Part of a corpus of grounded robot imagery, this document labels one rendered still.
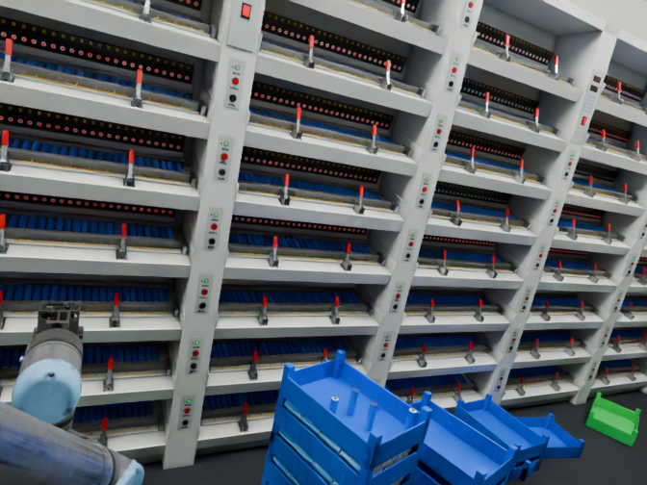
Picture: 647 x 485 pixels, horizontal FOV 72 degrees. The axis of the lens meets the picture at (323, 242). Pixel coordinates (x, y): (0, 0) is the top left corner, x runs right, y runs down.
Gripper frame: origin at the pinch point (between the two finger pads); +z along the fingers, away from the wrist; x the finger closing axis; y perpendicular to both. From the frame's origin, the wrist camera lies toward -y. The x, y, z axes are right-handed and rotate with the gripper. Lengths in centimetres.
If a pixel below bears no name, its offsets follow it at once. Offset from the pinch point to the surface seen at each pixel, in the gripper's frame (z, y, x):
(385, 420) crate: -33, -13, -70
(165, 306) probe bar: 22.9, -6.4, -25.7
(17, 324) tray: 18.8, -10.0, 10.2
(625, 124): 33, 87, -235
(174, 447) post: 18, -52, -33
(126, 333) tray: 16.7, -12.0, -15.4
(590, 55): 15, 101, -170
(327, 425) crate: -34, -11, -53
